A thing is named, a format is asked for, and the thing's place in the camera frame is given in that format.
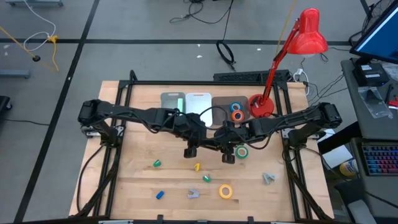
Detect white paper sheet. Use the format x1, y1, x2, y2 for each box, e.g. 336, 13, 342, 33
322, 128, 354, 169

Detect orange tape roll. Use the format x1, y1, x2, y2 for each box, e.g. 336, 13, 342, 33
231, 110, 245, 123

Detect yellow round container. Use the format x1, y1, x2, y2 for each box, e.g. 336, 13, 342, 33
339, 160, 359, 177

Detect brown translucent plastic bin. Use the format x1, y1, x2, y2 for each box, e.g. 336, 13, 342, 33
211, 95, 251, 125

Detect grey metal furniture base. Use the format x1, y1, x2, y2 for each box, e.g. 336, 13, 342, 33
0, 70, 31, 79
6, 0, 63, 7

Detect black cables beside table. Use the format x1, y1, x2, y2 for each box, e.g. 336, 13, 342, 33
307, 74, 349, 108

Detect black mini computer box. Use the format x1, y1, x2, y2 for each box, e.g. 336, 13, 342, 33
352, 63, 390, 87

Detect yellow tape roll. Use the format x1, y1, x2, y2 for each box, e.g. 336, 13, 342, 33
218, 184, 234, 200

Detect black aluminium table frame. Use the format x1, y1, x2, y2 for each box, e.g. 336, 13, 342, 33
68, 70, 335, 224

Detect loose black floor cables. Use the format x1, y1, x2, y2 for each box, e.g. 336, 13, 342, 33
169, 0, 234, 43

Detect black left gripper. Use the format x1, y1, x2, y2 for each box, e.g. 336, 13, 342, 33
172, 111, 208, 159

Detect backlit rainbow keyboard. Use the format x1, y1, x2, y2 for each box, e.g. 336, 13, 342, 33
362, 144, 398, 177

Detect white charger plug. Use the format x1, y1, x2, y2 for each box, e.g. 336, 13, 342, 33
292, 68, 310, 96

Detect yellow floor cable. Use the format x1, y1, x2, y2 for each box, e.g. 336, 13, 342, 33
0, 26, 60, 72

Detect green tape roll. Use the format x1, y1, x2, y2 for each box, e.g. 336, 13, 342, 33
234, 145, 249, 160

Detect blue tape roll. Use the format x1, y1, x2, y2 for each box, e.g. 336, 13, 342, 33
229, 101, 244, 113

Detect clear plastic bag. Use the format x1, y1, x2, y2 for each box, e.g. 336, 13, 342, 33
357, 86, 393, 119

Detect coiled black floor cable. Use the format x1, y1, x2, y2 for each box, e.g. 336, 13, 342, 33
216, 40, 237, 72

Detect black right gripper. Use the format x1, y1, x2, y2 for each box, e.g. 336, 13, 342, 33
214, 120, 253, 165

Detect white plastic bin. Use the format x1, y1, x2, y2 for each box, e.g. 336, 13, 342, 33
185, 92, 214, 127

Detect computer monitor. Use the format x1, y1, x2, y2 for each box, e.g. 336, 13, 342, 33
349, 0, 398, 65

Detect black power strip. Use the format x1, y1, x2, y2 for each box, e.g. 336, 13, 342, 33
213, 70, 292, 84

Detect yellow hanging cable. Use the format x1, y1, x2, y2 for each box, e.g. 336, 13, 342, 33
276, 0, 296, 54

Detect red desk lamp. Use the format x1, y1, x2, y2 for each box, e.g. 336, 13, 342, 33
248, 7, 329, 119

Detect black left arm cable loom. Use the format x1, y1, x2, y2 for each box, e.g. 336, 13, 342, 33
75, 143, 105, 215

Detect white floor cable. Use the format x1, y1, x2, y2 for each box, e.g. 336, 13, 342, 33
23, 0, 57, 52

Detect grey side desk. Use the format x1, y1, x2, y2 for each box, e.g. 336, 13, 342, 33
340, 57, 398, 141

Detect grey plastic bin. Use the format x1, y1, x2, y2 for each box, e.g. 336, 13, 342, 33
160, 91, 187, 114

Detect black left camera cable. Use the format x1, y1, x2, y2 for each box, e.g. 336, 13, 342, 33
198, 105, 229, 128

